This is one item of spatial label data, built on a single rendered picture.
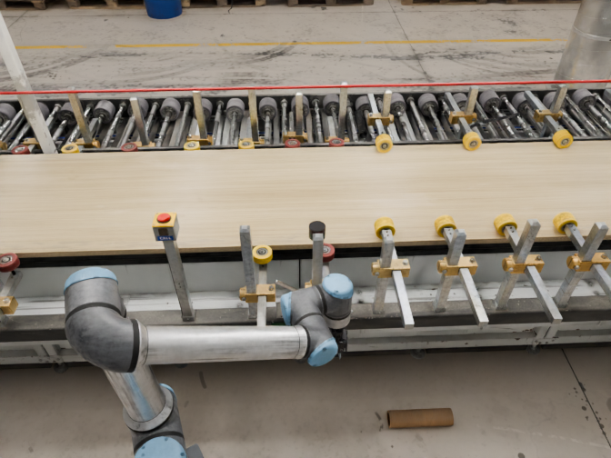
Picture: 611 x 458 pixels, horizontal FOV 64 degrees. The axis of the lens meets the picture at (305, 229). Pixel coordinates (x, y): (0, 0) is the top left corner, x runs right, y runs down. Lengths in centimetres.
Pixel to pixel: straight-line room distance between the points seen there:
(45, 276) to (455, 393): 200
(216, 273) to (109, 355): 108
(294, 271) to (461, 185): 88
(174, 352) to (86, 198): 137
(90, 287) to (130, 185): 127
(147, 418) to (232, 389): 109
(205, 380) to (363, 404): 81
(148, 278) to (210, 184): 51
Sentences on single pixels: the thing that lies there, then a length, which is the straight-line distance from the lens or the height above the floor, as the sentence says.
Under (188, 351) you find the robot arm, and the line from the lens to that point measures 117.
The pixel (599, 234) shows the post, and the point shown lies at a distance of 201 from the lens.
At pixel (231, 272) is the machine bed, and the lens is 211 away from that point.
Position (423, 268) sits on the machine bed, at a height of 72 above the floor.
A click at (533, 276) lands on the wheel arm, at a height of 96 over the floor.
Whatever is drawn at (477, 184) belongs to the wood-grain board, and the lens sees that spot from 242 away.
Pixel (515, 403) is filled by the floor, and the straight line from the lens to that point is 278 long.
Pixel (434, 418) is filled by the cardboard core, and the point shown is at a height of 7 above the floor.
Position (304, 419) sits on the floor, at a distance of 254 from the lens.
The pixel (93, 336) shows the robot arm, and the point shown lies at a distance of 112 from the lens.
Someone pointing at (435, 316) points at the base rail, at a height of 69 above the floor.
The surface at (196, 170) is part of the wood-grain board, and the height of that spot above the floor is 90.
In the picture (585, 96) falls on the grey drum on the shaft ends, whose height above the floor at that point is 85.
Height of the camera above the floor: 228
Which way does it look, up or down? 42 degrees down
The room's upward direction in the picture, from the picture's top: straight up
